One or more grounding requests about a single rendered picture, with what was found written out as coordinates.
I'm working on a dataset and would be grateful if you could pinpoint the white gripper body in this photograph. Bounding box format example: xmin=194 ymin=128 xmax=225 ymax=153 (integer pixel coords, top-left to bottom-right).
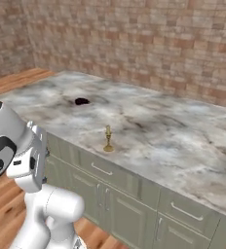
xmin=26 ymin=121 xmax=49 ymax=194

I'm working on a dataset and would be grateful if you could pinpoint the green cabinet door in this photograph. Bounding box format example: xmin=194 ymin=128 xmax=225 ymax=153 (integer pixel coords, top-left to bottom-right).
xmin=45 ymin=155 xmax=70 ymax=190
xmin=65 ymin=167 xmax=105 ymax=230
xmin=151 ymin=213 xmax=214 ymax=249
xmin=102 ymin=184 xmax=159 ymax=249

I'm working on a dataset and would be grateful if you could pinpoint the black jar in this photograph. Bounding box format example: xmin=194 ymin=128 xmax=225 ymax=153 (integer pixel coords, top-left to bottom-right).
xmin=74 ymin=96 xmax=92 ymax=106

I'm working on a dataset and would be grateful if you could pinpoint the gold candle holder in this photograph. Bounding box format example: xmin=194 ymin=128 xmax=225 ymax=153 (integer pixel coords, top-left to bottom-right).
xmin=102 ymin=124 xmax=115 ymax=153

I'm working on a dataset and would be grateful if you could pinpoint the green drawer front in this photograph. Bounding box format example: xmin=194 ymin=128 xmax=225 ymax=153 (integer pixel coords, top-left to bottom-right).
xmin=157 ymin=187 xmax=222 ymax=241
xmin=77 ymin=147 xmax=162 ymax=211
xmin=56 ymin=135 xmax=83 ymax=170

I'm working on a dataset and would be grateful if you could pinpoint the silver drawer handle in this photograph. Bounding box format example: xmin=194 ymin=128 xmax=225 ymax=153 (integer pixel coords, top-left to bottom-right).
xmin=91 ymin=161 xmax=114 ymax=177
xmin=169 ymin=200 xmax=205 ymax=223

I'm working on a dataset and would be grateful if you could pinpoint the silver door handle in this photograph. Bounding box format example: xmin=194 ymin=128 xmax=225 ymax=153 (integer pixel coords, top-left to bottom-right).
xmin=104 ymin=188 xmax=111 ymax=212
xmin=95 ymin=183 xmax=102 ymax=208
xmin=155 ymin=217 xmax=164 ymax=242

